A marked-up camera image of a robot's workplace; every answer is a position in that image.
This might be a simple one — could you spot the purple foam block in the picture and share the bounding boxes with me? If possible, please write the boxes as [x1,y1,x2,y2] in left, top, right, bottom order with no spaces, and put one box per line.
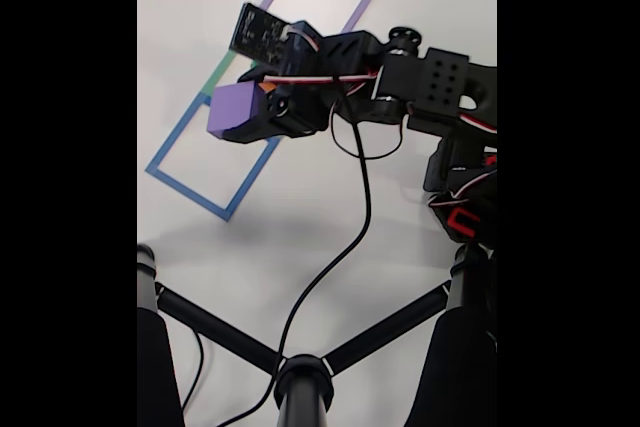
[207,81,262,140]

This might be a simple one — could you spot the green tape square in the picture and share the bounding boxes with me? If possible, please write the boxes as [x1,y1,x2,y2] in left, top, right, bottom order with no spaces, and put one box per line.
[202,49,259,98]

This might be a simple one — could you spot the blue tape square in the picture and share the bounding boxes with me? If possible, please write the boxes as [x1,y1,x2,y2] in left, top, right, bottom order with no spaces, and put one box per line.
[144,91,281,223]

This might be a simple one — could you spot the red table clamp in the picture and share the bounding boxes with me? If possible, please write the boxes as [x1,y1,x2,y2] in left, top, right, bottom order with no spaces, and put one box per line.
[446,206,481,238]

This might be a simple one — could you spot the black tripod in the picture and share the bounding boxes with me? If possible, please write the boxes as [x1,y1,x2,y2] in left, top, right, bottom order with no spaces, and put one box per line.
[137,241,498,427]

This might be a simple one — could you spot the red white servo wires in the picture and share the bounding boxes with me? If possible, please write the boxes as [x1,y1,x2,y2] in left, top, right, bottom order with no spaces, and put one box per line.
[259,29,498,208]

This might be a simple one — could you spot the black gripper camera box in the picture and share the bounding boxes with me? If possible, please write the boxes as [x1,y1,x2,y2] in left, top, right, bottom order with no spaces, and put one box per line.
[230,1,321,82]

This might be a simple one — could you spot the black camera cable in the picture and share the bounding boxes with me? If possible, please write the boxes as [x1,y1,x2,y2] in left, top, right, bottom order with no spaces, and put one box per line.
[214,36,374,427]

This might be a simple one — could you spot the thin black cable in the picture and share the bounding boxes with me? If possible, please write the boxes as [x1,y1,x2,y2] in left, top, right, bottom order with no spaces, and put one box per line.
[180,331,205,413]

